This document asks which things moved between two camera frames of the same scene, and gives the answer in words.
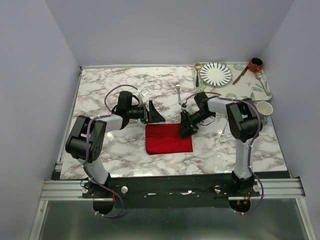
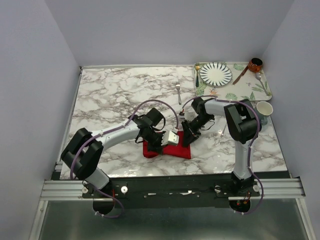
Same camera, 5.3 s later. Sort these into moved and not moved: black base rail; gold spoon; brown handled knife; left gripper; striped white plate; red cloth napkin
Moved: red cloth napkin; left gripper
Not moved: gold spoon; black base rail; brown handled knife; striped white plate
